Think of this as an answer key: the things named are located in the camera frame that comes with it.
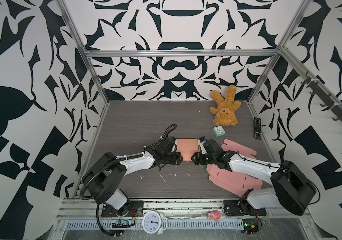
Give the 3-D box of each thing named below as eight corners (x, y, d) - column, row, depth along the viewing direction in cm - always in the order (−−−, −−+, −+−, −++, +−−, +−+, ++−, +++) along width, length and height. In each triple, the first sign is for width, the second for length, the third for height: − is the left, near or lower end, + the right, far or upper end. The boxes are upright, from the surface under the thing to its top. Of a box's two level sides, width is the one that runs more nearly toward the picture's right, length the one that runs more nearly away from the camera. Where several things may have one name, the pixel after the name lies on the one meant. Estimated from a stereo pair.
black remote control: (253, 138, 102) (255, 136, 100) (253, 118, 112) (255, 116, 111) (259, 139, 101) (261, 138, 100) (259, 120, 112) (260, 118, 110)
